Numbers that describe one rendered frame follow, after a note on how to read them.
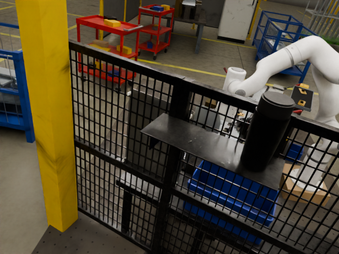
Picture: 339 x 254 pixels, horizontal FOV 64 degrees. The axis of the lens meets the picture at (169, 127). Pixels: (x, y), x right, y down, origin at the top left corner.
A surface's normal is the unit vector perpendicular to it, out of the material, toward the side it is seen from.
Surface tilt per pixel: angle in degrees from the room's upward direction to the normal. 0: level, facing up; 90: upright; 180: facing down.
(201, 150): 0
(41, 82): 90
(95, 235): 0
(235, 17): 90
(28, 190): 0
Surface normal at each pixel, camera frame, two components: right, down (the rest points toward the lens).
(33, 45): -0.47, 0.42
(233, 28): -0.15, 0.51
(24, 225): 0.15, -0.84
